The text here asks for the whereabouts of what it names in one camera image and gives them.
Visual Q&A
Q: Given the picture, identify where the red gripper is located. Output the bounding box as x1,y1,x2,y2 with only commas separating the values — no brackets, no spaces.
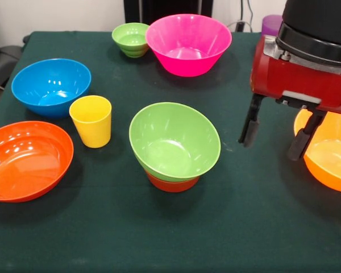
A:
238,35,341,162

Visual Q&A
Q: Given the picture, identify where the large yellow-orange bowl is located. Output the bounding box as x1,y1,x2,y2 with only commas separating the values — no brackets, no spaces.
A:
294,109,341,193

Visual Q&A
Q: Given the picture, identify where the large green bowl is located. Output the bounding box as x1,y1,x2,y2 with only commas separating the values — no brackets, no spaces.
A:
128,102,222,183

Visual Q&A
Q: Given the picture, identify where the small orange bowl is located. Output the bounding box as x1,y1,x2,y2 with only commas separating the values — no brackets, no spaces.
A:
144,169,200,193

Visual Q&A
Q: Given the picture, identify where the small green ribbed bowl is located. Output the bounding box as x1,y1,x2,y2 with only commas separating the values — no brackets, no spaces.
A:
111,22,150,59

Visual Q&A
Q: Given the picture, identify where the purple cup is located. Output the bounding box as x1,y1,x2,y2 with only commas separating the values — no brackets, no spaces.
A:
261,15,284,36

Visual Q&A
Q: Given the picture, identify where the large pink bowl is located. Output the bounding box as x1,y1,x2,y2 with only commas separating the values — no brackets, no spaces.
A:
145,13,233,78

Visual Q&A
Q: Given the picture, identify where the dark green tablecloth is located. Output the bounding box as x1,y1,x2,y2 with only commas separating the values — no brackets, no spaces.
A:
0,30,341,273

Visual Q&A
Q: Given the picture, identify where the yellow cup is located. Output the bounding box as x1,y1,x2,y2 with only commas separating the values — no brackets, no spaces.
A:
69,95,113,149

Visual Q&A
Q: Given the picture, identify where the blue bowl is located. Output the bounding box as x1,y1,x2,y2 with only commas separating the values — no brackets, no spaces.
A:
11,59,92,120

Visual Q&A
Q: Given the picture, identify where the wide shallow orange bowl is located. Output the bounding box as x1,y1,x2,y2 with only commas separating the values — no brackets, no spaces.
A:
0,121,74,204

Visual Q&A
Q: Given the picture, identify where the dark grey chair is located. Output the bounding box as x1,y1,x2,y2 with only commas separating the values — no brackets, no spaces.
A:
0,44,24,89

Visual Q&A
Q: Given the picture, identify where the black hanging cable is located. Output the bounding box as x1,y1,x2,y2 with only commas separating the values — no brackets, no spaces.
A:
246,0,255,32

